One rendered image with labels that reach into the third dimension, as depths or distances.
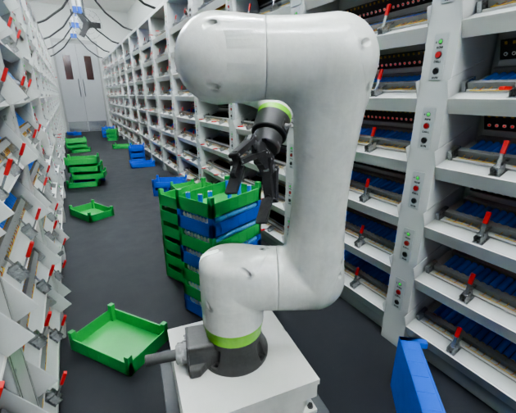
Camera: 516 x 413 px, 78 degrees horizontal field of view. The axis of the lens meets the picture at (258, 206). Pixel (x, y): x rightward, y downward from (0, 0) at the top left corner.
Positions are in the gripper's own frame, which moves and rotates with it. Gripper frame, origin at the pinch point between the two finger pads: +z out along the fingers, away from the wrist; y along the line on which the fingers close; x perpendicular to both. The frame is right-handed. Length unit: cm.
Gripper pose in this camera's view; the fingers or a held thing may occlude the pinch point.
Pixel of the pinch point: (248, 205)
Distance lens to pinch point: 73.1
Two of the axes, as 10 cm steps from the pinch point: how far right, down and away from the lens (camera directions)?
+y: 4.8, 5.0, 7.2
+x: -8.5, 0.4, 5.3
